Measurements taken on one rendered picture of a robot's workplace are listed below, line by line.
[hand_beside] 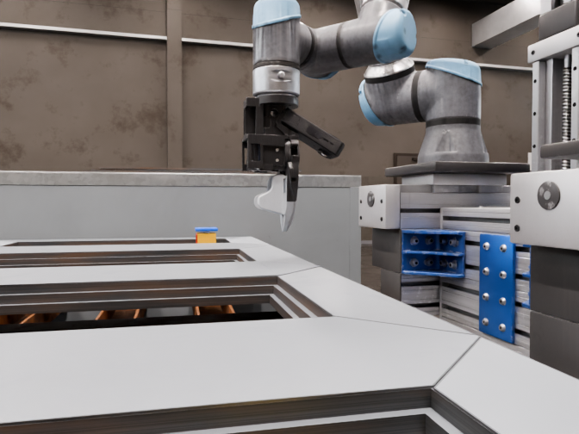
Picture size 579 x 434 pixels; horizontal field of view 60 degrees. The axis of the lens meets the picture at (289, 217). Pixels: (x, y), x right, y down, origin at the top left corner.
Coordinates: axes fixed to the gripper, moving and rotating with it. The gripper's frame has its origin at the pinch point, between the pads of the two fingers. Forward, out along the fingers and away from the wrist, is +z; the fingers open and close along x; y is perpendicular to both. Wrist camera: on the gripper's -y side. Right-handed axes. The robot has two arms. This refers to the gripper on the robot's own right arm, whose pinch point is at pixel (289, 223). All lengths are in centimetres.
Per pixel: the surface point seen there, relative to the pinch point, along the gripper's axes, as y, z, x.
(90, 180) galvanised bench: 43, -10, -81
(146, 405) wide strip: 19, 7, 53
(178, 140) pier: 9, -136, -1002
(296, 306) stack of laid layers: 4.5, 8.5, 23.7
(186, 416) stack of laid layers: 17, 8, 53
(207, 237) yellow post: 9, 6, -59
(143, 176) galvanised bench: 27, -11, -81
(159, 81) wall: 47, -261, -1019
